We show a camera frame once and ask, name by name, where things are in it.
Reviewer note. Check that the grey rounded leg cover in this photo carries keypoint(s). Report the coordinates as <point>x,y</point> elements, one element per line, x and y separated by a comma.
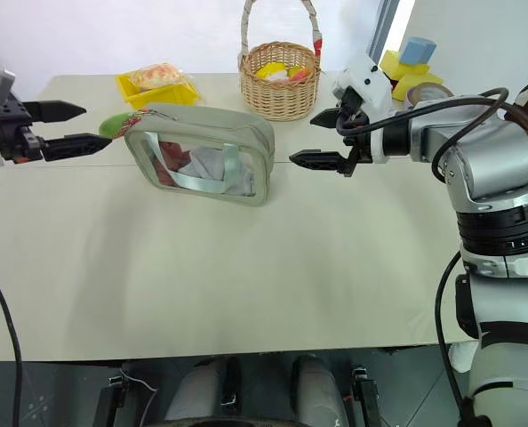
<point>193,391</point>
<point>319,387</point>

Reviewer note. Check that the bagged bread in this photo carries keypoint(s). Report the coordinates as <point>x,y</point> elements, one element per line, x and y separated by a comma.
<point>155,75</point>

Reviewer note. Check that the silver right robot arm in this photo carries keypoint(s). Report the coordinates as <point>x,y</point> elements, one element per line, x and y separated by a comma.
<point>490,151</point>

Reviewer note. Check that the blue foam block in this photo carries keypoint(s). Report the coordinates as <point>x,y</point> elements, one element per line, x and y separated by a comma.
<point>417,51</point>

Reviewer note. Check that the grey window frame post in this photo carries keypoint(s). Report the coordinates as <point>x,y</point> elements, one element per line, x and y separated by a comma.
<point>386,26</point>

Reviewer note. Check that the black floor bracket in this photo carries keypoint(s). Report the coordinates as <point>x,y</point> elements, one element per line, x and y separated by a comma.
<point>365,396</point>
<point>230,382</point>
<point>110,400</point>

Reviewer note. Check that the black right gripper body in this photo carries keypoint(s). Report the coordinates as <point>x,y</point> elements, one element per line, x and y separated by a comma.
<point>357,142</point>

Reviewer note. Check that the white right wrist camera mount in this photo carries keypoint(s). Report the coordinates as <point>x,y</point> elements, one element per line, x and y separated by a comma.
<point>364,80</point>

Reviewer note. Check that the green round toy fruit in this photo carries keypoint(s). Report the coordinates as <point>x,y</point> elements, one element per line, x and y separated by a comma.
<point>113,124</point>

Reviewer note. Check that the yellow toy in basket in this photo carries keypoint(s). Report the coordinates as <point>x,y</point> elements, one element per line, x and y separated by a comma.
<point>270,70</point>

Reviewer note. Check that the yellow plastic bin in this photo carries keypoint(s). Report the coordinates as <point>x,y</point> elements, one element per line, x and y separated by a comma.
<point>175,94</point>

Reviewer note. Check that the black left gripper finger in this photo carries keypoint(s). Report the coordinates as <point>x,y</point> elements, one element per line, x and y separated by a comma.
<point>53,111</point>
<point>75,146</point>

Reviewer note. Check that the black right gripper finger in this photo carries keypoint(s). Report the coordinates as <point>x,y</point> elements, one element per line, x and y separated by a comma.
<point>319,160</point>
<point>328,118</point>

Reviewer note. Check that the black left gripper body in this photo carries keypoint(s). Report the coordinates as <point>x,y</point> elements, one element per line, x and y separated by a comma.
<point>10,133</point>

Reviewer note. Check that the orange toy in basket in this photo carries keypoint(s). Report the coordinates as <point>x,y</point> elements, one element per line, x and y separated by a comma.
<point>300,73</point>

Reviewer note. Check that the yellow foam block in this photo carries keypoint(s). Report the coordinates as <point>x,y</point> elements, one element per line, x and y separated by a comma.
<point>413,80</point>

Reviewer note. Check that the grey cloth inside pouch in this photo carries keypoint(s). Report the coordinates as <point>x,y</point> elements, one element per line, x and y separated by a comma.
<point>210,164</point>

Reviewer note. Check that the red item inside pouch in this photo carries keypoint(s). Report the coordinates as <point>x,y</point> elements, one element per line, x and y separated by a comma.
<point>173,155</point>

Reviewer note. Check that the tape roll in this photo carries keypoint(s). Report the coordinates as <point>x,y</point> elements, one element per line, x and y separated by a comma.
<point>428,91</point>

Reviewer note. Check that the clear green toiletry pouch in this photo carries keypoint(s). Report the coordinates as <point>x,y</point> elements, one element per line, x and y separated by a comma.
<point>228,126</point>

